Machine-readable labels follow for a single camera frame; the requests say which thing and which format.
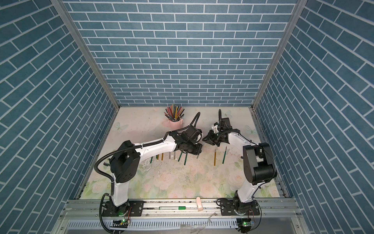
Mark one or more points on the pink cup of coloured pencils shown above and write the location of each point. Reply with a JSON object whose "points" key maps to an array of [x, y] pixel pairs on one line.
{"points": [[174, 114]]}

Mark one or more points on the aluminium corner frame post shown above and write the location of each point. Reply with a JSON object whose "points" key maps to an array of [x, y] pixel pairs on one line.
{"points": [[299, 7], [72, 28]]}

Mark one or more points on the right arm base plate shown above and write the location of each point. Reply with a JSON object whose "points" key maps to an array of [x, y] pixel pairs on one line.
{"points": [[229, 207]]}

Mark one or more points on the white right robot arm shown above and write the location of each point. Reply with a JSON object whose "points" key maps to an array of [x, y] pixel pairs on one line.
{"points": [[258, 161]]}

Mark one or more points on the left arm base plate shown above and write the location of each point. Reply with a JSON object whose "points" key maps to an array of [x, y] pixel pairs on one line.
{"points": [[130, 208]]}

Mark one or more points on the aluminium corner frame post left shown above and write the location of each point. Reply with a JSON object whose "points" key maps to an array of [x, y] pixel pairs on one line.
{"points": [[72, 28]]}

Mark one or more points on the aluminium front rail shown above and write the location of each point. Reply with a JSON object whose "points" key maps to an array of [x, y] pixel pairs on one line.
{"points": [[266, 216]]}

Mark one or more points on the beige eraser on rail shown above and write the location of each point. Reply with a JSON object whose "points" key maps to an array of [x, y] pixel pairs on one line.
{"points": [[199, 204]]}

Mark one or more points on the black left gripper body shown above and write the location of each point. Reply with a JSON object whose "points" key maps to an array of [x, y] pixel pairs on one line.
{"points": [[192, 148]]}

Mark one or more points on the aluminium corner frame post right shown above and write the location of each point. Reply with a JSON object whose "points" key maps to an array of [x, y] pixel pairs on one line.
{"points": [[299, 7]]}

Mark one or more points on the green marker on rail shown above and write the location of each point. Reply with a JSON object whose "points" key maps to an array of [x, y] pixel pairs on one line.
{"points": [[172, 208]]}

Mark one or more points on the yellow carving knife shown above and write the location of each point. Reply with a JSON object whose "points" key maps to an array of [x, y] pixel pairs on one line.
{"points": [[215, 155]]}

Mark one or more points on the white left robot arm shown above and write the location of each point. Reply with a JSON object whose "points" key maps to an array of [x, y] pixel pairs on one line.
{"points": [[124, 164]]}

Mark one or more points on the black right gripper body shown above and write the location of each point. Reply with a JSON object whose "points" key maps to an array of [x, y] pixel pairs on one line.
{"points": [[215, 139]]}

